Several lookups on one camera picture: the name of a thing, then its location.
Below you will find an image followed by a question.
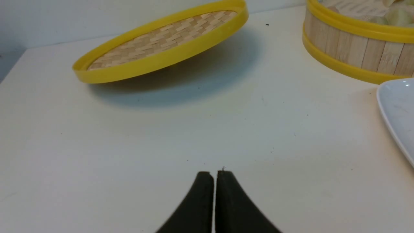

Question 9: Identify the pale green dumpling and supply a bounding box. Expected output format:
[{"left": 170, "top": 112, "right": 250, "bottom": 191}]
[{"left": 384, "top": 8, "right": 413, "bottom": 27}]

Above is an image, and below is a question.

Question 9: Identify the white square plate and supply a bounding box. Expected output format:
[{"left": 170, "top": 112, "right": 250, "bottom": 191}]
[{"left": 376, "top": 78, "right": 414, "bottom": 166}]

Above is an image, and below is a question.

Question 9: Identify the yellow bamboo steamer lid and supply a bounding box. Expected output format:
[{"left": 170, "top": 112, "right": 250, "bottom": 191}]
[{"left": 72, "top": 0, "right": 249, "bottom": 84}]

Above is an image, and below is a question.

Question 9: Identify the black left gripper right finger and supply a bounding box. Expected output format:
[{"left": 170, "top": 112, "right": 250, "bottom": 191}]
[{"left": 215, "top": 171, "right": 280, "bottom": 233}]

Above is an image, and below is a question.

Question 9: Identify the yellow bamboo steamer basket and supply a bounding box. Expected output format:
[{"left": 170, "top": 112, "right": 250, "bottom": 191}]
[{"left": 302, "top": 0, "right": 414, "bottom": 84}]

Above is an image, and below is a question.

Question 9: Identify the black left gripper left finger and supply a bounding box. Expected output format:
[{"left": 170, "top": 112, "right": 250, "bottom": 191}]
[{"left": 157, "top": 171, "right": 214, "bottom": 233}]

